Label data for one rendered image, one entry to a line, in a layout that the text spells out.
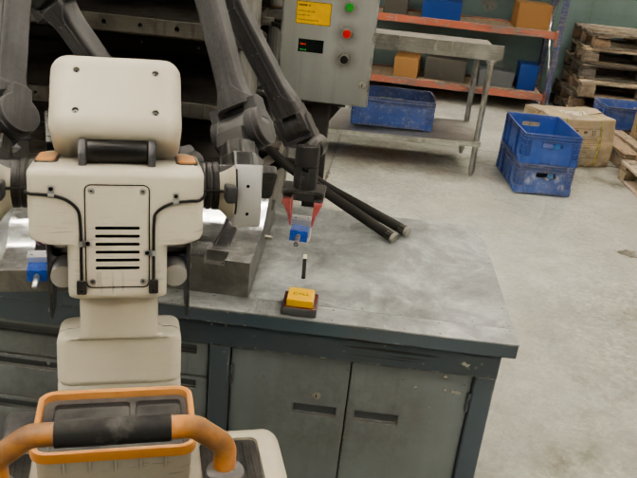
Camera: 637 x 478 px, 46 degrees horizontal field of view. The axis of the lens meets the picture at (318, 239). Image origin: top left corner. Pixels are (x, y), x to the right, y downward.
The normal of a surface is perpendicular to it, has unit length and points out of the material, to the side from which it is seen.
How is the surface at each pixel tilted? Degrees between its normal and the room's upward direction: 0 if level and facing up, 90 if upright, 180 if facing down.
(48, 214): 82
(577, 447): 0
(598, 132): 84
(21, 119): 53
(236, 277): 90
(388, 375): 90
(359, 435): 90
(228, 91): 67
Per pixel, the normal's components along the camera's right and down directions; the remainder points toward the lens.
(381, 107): -0.07, 0.43
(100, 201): 0.23, 0.28
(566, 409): 0.10, -0.91
